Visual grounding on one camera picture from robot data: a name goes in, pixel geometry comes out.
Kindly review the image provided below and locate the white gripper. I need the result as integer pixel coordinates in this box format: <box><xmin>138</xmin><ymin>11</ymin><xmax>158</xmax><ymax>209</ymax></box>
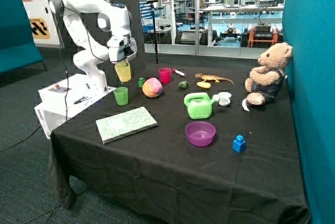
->
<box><xmin>107</xmin><ymin>35</ymin><xmax>137</xmax><ymax>66</ymax></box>

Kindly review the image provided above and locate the yellow plastic cup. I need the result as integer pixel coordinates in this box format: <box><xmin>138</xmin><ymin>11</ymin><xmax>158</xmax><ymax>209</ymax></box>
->
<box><xmin>115</xmin><ymin>61</ymin><xmax>131</xmax><ymax>82</ymax></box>

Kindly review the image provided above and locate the pink plastic cup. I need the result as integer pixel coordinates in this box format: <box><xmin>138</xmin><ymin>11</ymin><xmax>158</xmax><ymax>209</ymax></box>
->
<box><xmin>159</xmin><ymin>68</ymin><xmax>171</xmax><ymax>84</ymax></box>

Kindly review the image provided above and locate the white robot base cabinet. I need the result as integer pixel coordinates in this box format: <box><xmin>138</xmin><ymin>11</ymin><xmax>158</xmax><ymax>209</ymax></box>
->
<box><xmin>35</xmin><ymin>74</ymin><xmax>115</xmax><ymax>139</ymax></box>

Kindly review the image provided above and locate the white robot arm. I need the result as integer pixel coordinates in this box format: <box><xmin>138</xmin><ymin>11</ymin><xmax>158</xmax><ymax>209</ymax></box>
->
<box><xmin>49</xmin><ymin>0</ymin><xmax>137</xmax><ymax>95</ymax></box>

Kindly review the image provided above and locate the small green toy block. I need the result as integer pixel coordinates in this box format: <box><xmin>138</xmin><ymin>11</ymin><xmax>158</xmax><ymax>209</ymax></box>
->
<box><xmin>138</xmin><ymin>77</ymin><xmax>145</xmax><ymax>87</ymax></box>

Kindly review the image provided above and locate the green plastic cup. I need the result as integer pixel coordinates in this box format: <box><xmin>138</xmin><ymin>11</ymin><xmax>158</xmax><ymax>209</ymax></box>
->
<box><xmin>113</xmin><ymin>87</ymin><xmax>129</xmax><ymax>106</ymax></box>

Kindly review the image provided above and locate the multicolour soft ball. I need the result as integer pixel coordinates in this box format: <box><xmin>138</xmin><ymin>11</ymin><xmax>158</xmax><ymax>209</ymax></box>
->
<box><xmin>142</xmin><ymin>77</ymin><xmax>163</xmax><ymax>98</ymax></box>

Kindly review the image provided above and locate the black tripod stand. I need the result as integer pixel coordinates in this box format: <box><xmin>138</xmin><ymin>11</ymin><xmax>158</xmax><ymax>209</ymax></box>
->
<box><xmin>146</xmin><ymin>0</ymin><xmax>161</xmax><ymax>64</ymax></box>

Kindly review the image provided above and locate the red whiteboard marker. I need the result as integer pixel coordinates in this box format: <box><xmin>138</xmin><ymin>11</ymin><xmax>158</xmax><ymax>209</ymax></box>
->
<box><xmin>173</xmin><ymin>69</ymin><xmax>186</xmax><ymax>77</ymax></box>

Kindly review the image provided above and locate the green toy pepper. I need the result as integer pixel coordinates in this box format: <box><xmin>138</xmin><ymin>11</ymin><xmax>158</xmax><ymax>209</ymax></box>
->
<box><xmin>178</xmin><ymin>81</ymin><xmax>189</xmax><ymax>89</ymax></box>

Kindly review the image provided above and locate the green speckled notebook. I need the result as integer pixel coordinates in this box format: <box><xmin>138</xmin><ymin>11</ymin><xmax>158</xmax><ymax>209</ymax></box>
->
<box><xmin>96</xmin><ymin>107</ymin><xmax>159</xmax><ymax>145</ymax></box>

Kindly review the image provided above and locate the yellow toy lemon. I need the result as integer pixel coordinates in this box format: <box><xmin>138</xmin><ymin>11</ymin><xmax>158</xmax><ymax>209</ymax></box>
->
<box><xmin>196</xmin><ymin>82</ymin><xmax>211</xmax><ymax>89</ymax></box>

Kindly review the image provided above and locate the green toy watering can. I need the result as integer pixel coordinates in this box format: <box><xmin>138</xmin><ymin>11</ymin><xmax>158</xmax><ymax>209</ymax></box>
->
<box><xmin>184</xmin><ymin>92</ymin><xmax>220</xmax><ymax>119</ymax></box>

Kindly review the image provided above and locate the brown toy lizard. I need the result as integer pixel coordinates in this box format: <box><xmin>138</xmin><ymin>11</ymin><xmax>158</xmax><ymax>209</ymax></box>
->
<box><xmin>195</xmin><ymin>73</ymin><xmax>234</xmax><ymax>85</ymax></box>

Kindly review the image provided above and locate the black tablecloth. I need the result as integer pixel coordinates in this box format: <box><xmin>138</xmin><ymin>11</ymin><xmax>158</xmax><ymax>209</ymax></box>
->
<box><xmin>48</xmin><ymin>67</ymin><xmax>311</xmax><ymax>223</ymax></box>

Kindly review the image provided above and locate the purple plastic bowl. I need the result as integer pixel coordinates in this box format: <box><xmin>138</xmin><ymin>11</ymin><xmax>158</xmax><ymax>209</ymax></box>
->
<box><xmin>185</xmin><ymin>121</ymin><xmax>216</xmax><ymax>147</ymax></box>

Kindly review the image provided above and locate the small white cup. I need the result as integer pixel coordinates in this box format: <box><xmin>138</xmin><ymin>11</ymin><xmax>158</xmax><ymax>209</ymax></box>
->
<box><xmin>218</xmin><ymin>92</ymin><xmax>232</xmax><ymax>107</ymax></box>

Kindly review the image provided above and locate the teal sofa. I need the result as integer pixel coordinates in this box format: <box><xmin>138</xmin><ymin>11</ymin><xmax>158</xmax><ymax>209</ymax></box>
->
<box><xmin>1</xmin><ymin>0</ymin><xmax>43</xmax><ymax>74</ymax></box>

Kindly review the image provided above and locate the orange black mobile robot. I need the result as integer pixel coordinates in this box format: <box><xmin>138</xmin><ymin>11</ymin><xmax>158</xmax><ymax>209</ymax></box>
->
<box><xmin>247</xmin><ymin>24</ymin><xmax>278</xmax><ymax>48</ymax></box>

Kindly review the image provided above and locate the blue toy block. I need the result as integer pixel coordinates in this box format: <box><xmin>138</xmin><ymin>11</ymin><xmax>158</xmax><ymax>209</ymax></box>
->
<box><xmin>232</xmin><ymin>135</ymin><xmax>246</xmax><ymax>153</ymax></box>

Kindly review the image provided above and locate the beige teddy bear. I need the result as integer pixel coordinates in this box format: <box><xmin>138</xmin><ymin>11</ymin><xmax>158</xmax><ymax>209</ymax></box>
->
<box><xmin>245</xmin><ymin>42</ymin><xmax>293</xmax><ymax>106</ymax></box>

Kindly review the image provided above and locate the teal partition panel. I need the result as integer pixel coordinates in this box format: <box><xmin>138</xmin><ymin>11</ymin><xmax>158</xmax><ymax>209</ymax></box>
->
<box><xmin>283</xmin><ymin>0</ymin><xmax>334</xmax><ymax>223</ymax></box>

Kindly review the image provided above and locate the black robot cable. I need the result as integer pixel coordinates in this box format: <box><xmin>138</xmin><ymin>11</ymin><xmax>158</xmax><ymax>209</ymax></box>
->
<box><xmin>0</xmin><ymin>5</ymin><xmax>116</xmax><ymax>154</ymax></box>

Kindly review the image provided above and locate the yellow black wall sign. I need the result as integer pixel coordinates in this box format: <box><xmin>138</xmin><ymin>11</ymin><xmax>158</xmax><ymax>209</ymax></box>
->
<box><xmin>29</xmin><ymin>18</ymin><xmax>50</xmax><ymax>40</ymax></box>

